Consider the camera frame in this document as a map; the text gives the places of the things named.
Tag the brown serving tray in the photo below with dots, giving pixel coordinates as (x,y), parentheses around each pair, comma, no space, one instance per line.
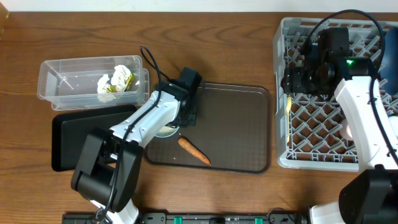
(233,130)

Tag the light blue cup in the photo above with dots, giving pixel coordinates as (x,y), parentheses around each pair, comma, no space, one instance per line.
(394,124)

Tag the orange carrot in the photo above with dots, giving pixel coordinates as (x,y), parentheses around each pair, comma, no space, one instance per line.
(189,147)

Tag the white tissue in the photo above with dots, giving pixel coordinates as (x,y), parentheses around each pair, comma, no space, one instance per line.
(121,69)

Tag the grey dishwasher rack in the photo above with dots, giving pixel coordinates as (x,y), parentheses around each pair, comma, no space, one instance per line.
(315,142)

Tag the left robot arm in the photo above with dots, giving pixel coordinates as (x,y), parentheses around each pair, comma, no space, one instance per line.
(108,168)

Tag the yellow plastic spoon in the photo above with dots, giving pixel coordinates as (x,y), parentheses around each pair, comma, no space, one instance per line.
(287,113)

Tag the pink and white cup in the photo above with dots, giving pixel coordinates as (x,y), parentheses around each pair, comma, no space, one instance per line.
(345,131)

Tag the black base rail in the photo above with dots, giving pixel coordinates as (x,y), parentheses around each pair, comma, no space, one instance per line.
(273,217)

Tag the dark blue plate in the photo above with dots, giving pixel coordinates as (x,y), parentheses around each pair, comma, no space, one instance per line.
(389,72)

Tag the light blue rice bowl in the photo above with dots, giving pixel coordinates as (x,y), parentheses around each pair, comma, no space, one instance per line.
(167,131)

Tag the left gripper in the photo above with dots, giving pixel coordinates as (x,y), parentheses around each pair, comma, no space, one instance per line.
(191,121)

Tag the white crumpled paper in bin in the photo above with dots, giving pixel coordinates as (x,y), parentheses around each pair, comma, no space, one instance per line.
(105,90)

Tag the clear plastic bin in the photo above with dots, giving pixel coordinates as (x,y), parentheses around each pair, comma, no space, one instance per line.
(72,84)

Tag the yellow green snack wrapper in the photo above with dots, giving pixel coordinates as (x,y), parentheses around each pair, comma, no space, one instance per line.
(120,83)

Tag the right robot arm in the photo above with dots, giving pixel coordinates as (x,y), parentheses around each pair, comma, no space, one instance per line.
(331,69)

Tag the black bin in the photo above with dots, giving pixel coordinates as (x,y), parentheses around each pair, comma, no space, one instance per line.
(69,132)

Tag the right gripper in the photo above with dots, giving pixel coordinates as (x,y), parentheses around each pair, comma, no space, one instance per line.
(293,83)

